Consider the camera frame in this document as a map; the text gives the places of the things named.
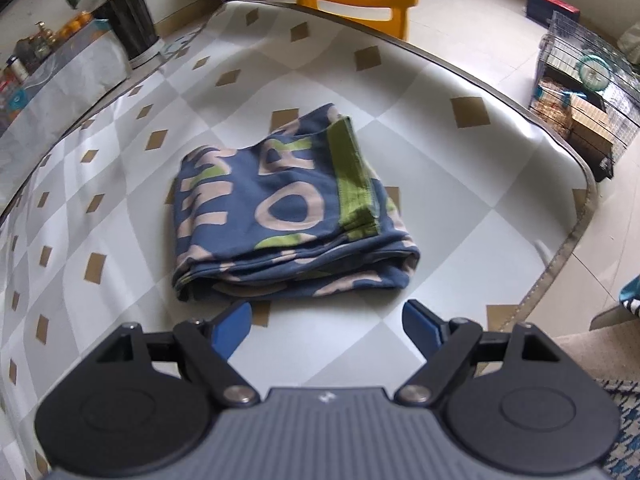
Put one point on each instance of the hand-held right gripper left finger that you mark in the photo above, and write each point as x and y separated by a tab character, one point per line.
232	330

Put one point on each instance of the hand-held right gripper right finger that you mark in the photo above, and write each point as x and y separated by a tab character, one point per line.
420	325

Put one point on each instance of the blue lettered pants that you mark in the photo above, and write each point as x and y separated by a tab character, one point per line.
280	210

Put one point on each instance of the grey white checked tablecloth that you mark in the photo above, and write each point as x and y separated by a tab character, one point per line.
450	170

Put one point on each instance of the teal patterned cloth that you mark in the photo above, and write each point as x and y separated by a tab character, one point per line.
632	297

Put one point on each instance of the blue houndstooth rug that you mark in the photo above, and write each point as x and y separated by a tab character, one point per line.
625	435

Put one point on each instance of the white round disc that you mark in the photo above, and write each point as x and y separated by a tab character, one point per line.
175	47

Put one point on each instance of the side table with white cloth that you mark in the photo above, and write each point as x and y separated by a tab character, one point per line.
65	85

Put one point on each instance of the bottles and jars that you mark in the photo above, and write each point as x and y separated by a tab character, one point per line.
27	60

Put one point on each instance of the dark blue flat box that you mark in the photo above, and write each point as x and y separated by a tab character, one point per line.
550	7

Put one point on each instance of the pile of oranges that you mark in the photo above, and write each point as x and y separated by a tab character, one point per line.
75	25

